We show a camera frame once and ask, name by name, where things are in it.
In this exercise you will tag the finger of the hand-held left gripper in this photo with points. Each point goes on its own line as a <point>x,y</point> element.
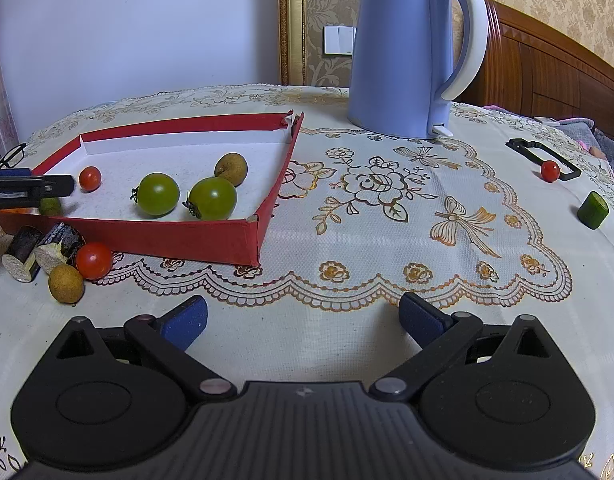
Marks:
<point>32,187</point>
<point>12,173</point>

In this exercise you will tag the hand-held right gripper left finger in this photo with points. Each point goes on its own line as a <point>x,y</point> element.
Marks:
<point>184,322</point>

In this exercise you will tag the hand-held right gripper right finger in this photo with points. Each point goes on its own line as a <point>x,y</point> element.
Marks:
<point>422,320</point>

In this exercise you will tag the green cucumber chunk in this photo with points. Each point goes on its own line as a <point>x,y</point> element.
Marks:
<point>49,206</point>
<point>593,210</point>

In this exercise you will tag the small red cherry tomato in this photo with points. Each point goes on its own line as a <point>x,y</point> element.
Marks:
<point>89,178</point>
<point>550,170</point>

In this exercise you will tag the red cardboard box tray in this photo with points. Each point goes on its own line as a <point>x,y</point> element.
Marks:
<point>137,237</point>

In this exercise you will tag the green tomato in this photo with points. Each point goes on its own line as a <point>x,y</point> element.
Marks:
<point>158,194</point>
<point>213,198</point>

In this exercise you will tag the brown longan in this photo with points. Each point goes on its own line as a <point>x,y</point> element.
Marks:
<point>65,284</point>
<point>231,169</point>

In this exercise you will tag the black eyeglasses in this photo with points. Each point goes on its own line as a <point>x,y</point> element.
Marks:
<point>9,156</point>

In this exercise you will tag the large red cherry tomato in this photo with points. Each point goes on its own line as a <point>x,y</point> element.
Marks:
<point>93,260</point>

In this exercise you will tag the pink grey bedding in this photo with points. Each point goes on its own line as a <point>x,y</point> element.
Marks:
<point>582,130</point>

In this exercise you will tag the blue electric kettle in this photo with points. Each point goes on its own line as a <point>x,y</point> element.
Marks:
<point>397,60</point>

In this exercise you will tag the wooden bed headboard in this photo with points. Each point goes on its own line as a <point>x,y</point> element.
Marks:
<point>547,70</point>

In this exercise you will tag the black plastic frame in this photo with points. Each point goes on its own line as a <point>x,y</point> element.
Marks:
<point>524,144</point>

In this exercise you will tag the white wall switch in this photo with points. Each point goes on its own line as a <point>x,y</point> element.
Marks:
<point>339,40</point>

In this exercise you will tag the gold wall frame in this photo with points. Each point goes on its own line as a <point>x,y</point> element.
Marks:
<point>291,20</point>

